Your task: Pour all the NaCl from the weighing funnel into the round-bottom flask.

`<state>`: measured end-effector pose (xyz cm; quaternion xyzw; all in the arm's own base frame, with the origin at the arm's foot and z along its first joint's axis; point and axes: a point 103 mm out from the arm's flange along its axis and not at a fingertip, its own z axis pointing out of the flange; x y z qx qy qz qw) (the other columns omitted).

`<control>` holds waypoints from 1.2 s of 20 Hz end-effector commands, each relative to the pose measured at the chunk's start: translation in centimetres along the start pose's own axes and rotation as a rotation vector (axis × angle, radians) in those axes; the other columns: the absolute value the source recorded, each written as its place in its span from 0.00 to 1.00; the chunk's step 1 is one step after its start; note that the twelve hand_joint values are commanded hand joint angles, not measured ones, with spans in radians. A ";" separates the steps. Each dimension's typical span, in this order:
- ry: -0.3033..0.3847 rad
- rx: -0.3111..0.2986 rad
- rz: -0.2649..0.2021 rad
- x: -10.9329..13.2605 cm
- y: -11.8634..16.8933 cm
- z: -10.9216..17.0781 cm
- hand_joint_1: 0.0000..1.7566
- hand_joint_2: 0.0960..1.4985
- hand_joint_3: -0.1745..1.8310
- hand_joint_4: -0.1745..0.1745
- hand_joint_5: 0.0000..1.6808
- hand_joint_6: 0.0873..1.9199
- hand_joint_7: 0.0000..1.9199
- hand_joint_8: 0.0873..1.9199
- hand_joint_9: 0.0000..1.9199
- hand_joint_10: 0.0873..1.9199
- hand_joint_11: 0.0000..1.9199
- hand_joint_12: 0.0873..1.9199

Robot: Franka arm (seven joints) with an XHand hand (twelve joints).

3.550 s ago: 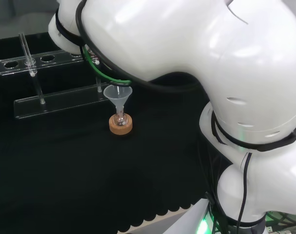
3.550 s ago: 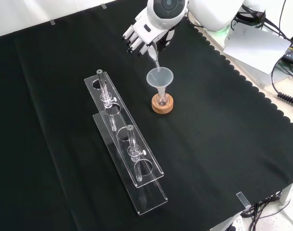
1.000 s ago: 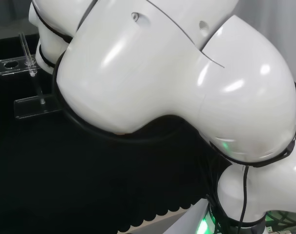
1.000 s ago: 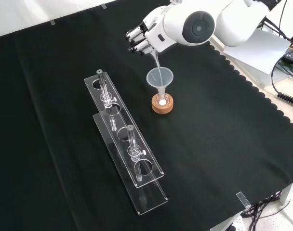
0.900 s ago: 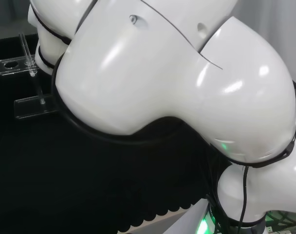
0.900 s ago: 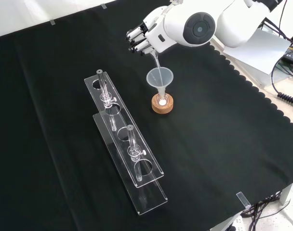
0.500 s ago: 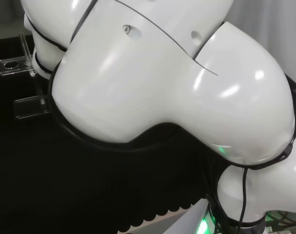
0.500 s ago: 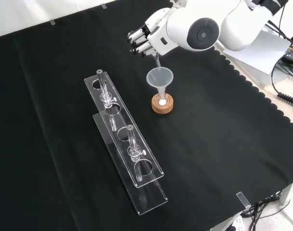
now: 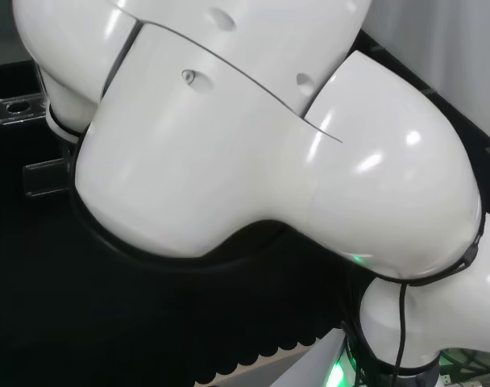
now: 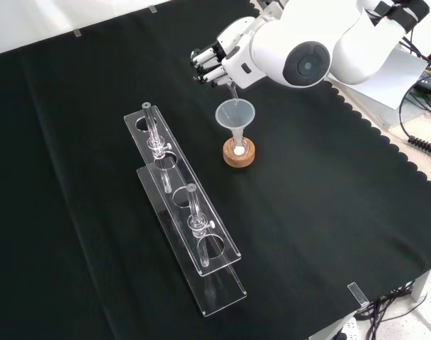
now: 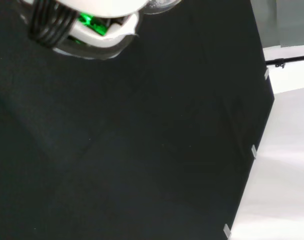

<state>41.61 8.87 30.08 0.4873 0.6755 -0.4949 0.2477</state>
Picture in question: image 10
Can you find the black cloth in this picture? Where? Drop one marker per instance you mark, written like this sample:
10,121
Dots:
307,212

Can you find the white power strip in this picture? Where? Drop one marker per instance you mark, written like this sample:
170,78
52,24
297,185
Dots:
350,327

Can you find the clear acrylic funnel stand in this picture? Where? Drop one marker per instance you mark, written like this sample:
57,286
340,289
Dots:
187,212

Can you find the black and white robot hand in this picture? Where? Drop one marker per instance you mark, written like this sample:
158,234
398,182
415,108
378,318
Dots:
238,56

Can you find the clear glass weighing funnel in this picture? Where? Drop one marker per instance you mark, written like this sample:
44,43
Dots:
233,93

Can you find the clear plastic funnel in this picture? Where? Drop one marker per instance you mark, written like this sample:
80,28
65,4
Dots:
235,115

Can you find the small round-bottom glass flask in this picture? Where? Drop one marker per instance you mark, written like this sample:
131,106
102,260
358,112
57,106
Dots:
238,148

